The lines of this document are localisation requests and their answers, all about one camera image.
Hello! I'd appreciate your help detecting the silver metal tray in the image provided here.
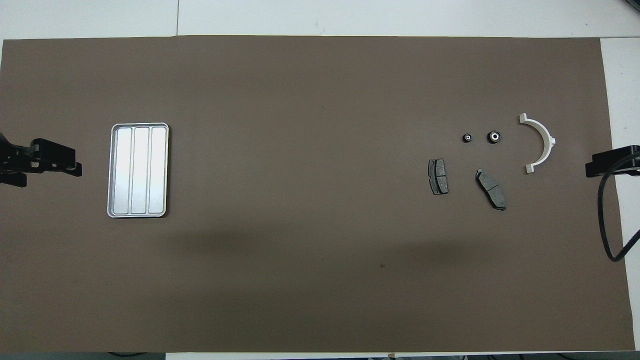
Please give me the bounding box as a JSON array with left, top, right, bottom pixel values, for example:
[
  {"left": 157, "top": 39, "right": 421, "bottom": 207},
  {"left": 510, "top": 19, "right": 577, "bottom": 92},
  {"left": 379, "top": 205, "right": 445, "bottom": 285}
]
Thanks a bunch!
[{"left": 107, "top": 122, "right": 170, "bottom": 219}]

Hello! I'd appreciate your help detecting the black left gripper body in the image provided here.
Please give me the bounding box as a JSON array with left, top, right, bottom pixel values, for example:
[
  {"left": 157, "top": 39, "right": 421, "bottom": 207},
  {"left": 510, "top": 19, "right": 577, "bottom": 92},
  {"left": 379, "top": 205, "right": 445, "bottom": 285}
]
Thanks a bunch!
[{"left": 0, "top": 132, "right": 38, "bottom": 174}]

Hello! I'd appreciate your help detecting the rectangular dark grey brake pad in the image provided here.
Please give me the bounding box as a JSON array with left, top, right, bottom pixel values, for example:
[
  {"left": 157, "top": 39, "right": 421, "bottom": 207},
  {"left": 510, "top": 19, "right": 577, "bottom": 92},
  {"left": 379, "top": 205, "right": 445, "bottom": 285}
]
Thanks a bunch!
[{"left": 428, "top": 158, "right": 449, "bottom": 196}]

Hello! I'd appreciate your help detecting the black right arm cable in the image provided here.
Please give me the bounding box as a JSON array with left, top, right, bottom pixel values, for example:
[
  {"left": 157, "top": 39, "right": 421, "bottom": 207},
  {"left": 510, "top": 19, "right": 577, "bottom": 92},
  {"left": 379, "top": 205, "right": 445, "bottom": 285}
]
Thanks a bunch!
[{"left": 597, "top": 154, "right": 640, "bottom": 263}]

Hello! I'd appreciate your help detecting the brown table mat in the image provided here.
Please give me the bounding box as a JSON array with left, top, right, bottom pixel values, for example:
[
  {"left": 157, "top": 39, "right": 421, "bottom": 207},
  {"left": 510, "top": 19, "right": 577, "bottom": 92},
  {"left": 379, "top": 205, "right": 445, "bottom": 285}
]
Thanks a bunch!
[{"left": 0, "top": 35, "right": 636, "bottom": 353}]

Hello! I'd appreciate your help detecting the white semicircular bracket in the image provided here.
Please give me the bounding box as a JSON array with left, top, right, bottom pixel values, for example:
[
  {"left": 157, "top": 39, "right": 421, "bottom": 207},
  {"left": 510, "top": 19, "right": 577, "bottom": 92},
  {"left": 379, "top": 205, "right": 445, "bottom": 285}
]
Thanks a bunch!
[{"left": 519, "top": 113, "right": 557, "bottom": 175}]

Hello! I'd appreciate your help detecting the elongated dark grey brake pad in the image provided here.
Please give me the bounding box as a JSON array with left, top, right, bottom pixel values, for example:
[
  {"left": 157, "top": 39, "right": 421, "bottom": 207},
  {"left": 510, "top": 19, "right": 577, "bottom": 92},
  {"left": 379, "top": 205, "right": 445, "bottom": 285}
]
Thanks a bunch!
[{"left": 475, "top": 168, "right": 507, "bottom": 211}]

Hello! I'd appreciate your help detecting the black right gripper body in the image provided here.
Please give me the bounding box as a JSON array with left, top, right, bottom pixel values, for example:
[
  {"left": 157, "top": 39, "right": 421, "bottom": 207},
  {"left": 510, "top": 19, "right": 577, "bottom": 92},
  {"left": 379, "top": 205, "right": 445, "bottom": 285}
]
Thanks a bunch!
[{"left": 612, "top": 145, "right": 640, "bottom": 177}]

